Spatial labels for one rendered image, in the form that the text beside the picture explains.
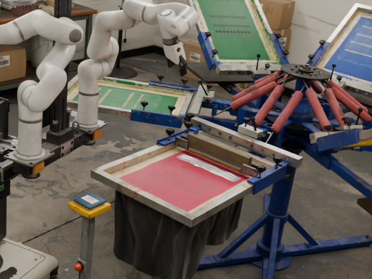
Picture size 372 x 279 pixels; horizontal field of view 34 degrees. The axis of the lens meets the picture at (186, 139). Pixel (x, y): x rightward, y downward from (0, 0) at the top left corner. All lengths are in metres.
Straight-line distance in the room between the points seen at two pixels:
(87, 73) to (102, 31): 0.22
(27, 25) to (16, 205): 2.34
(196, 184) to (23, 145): 0.83
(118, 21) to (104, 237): 1.92
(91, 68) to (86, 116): 0.24
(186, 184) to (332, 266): 1.72
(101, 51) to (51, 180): 2.26
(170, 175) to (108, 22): 0.78
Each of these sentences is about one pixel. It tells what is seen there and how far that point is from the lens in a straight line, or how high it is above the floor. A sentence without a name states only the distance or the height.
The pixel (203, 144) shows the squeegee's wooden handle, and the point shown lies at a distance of 3.13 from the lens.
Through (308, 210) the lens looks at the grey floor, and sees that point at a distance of 4.96.
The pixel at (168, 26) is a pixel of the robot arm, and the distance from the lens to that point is 2.49.
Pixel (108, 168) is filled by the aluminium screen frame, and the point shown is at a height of 0.99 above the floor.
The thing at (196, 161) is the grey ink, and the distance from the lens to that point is 3.10.
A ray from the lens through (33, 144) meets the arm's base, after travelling 2.57.
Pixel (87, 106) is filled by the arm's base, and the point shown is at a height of 1.24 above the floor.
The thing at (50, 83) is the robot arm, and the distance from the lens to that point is 2.42.
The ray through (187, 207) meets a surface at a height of 0.95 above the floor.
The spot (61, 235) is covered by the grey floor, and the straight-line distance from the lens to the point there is 4.22.
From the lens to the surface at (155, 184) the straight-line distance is 2.85.
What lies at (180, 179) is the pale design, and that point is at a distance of 2.92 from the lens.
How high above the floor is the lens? 2.25
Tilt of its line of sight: 23 degrees down
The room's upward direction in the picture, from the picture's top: 7 degrees clockwise
